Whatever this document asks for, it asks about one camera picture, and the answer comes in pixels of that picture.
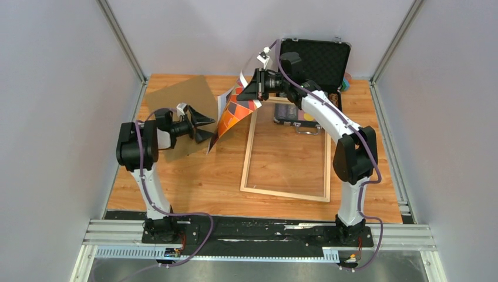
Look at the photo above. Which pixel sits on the light wooden picture frame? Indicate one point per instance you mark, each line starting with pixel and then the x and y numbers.
pixel 286 150

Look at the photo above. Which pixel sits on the colourful objects behind case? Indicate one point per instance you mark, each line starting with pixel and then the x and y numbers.
pixel 346 82

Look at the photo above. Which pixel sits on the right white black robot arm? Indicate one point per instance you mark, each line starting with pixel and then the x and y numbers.
pixel 355 158

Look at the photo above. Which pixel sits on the yellow dealer button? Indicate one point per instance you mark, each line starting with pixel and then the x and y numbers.
pixel 307 117

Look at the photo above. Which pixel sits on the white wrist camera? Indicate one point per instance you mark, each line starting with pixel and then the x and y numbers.
pixel 182 110
pixel 264 57

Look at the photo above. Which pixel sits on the aluminium front rail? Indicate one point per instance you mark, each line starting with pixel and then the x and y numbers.
pixel 413 237

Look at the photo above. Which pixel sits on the blue orange chip stack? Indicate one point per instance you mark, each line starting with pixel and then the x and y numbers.
pixel 335 99

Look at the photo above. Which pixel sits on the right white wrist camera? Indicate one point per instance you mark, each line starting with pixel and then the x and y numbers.
pixel 264 57

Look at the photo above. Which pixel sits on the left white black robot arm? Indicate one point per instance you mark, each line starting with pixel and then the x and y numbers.
pixel 138 147

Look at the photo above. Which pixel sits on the grey slotted cable duct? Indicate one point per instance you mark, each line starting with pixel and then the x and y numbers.
pixel 261 251

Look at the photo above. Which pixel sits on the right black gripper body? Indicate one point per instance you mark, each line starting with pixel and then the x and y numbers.
pixel 271 84

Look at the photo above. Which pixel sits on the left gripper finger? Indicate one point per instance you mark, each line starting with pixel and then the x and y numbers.
pixel 199 119
pixel 201 135

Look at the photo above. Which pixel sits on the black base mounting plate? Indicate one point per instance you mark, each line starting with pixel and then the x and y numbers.
pixel 195 230

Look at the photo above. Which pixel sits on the black poker chip case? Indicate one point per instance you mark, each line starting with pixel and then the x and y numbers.
pixel 325 63

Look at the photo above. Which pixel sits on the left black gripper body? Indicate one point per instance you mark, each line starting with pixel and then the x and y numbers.
pixel 182 128

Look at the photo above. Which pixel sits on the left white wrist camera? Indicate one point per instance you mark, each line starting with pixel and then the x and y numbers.
pixel 182 110

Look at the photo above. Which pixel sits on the colourful balloon photo print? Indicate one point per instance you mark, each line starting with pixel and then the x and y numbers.
pixel 231 111

